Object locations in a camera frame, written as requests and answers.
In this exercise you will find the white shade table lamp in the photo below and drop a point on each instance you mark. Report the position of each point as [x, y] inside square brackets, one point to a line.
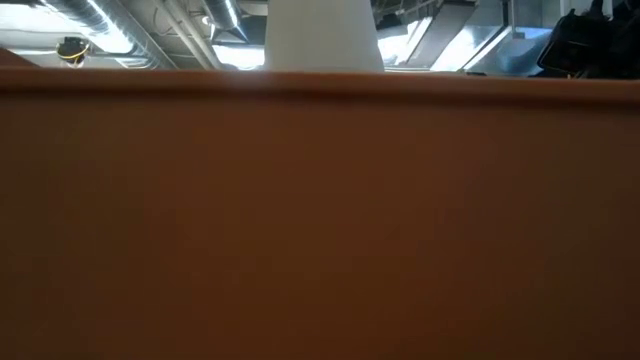
[322, 35]

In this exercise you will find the dark ceiling panel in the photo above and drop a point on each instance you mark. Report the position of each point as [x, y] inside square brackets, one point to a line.
[440, 30]

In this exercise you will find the large silver ventilation duct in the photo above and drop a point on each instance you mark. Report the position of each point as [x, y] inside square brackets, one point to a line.
[110, 30]

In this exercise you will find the black overhead camera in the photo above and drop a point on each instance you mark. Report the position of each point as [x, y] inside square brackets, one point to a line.
[72, 50]

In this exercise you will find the white ceiling pipe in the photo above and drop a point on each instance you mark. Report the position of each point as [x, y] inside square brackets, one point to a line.
[185, 35]

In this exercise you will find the orange plastic bin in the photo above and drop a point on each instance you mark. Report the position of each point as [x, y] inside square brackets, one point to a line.
[320, 215]

